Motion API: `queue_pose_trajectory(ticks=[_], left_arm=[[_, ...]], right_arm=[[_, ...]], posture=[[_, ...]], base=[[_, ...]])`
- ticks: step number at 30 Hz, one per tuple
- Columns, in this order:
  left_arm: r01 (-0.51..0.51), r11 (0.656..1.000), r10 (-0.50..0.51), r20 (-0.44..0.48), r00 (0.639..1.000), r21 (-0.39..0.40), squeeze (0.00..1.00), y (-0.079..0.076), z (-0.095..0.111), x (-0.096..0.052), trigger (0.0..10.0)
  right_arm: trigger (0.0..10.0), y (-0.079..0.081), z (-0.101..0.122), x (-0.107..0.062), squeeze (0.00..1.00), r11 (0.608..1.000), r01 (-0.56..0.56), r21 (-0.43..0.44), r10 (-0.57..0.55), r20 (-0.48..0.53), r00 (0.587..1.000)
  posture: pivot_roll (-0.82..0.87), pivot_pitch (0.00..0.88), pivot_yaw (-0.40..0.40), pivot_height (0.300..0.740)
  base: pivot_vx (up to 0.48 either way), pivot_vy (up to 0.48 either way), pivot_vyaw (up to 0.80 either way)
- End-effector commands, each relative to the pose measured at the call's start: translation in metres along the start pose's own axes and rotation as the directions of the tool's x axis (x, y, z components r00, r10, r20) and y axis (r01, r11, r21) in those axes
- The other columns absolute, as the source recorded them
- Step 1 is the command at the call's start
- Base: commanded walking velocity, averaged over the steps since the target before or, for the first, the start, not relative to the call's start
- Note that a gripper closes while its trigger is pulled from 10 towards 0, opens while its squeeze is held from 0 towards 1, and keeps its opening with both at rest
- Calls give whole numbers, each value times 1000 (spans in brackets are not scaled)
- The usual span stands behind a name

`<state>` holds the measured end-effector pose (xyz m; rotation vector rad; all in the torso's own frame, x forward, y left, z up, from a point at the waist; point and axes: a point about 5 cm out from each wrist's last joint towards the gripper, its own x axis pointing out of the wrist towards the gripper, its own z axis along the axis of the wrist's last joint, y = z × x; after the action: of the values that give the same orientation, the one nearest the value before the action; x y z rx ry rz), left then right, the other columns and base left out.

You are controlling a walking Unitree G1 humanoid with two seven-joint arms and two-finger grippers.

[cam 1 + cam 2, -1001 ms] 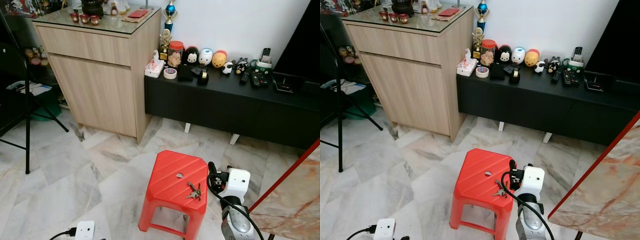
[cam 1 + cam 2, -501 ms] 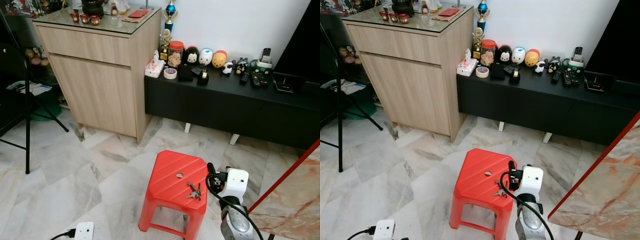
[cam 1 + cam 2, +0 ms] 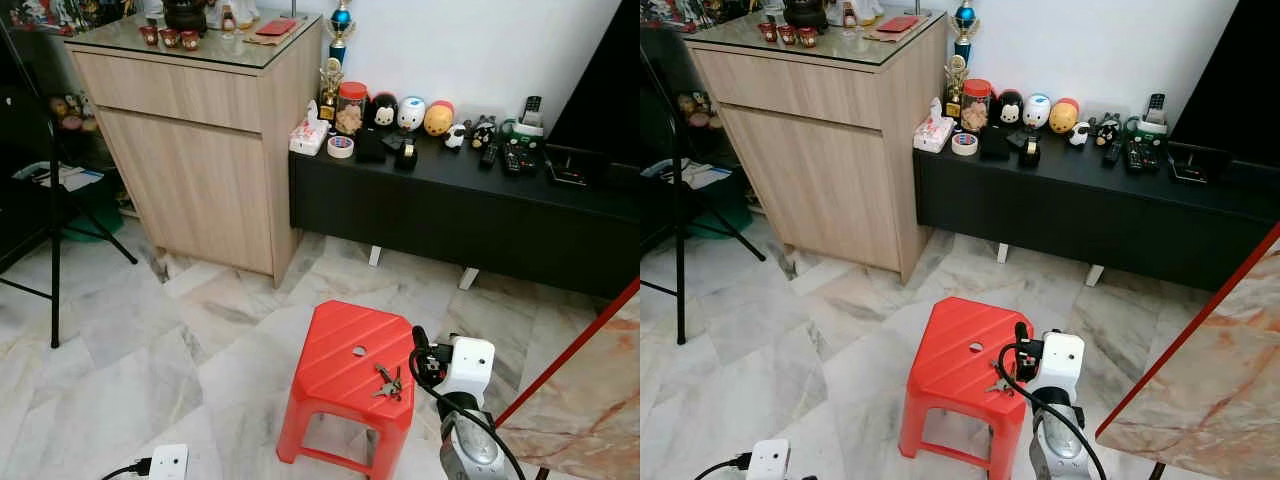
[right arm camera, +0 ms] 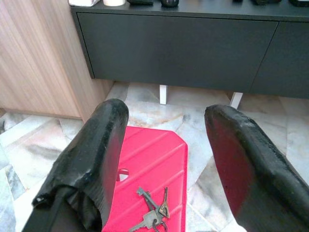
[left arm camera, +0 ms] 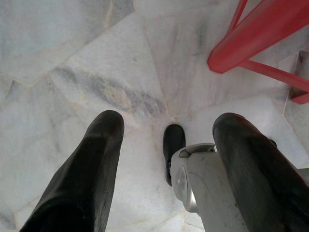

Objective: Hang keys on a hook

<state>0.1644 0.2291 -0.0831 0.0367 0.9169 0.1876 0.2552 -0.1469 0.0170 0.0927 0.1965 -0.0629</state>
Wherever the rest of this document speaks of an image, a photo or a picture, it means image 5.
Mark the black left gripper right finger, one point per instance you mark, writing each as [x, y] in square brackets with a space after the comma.
[256, 174]

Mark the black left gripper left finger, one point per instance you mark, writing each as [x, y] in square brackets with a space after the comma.
[82, 183]

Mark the red plastic stool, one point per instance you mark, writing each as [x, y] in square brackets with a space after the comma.
[253, 31]

